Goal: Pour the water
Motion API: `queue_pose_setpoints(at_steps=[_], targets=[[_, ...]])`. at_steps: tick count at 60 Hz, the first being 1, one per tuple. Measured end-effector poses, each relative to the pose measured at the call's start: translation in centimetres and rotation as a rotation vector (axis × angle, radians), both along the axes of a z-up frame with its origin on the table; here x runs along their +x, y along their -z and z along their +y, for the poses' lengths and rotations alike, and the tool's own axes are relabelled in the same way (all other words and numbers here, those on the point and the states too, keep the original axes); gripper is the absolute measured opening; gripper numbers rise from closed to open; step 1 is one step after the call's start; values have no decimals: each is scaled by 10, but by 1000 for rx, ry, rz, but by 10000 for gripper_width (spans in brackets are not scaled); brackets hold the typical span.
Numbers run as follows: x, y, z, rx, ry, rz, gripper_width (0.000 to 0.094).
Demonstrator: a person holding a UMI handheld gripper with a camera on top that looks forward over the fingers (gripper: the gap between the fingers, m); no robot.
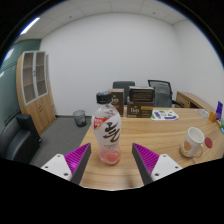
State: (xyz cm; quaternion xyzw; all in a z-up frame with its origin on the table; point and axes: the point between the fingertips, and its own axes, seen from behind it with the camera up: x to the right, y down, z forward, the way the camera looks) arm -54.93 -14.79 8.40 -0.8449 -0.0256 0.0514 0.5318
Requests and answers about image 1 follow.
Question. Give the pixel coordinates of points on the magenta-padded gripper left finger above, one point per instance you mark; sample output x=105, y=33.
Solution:
x=77, y=156

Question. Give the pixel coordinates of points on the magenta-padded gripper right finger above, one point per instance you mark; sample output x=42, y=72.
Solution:
x=146, y=156

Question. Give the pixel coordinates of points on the clear drink bottle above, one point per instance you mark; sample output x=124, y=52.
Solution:
x=106, y=133

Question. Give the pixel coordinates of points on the grey mesh waste bin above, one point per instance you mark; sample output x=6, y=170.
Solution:
x=80, y=118

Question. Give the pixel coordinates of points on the printed paper sheet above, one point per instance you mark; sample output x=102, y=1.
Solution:
x=164, y=115

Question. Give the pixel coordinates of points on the brown box with orange stripe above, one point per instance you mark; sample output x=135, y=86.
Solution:
x=140, y=110

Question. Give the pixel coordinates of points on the wooden cabinet with glass doors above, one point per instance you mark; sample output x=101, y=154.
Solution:
x=38, y=110

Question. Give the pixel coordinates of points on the dark brown printed box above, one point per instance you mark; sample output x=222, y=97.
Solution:
x=141, y=94

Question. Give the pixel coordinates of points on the black leather sofa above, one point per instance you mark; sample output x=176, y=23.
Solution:
x=16, y=138

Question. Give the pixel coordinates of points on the flat round red coaster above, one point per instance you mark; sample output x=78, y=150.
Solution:
x=208, y=142

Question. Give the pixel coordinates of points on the black mesh office chair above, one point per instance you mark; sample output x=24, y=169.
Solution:
x=163, y=93

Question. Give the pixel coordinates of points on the clear sheet with round print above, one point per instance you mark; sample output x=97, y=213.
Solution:
x=203, y=113

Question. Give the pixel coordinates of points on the wooden side desk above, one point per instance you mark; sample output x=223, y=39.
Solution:
x=191, y=99

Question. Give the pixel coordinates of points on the dark padded office chair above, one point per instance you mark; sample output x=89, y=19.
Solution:
x=124, y=85

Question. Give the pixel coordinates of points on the orange-brown wooden box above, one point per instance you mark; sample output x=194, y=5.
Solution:
x=213, y=116

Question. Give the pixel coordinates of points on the purple upright box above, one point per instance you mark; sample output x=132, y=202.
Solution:
x=219, y=110

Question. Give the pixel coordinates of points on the rectangular ceiling light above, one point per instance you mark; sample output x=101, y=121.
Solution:
x=30, y=25

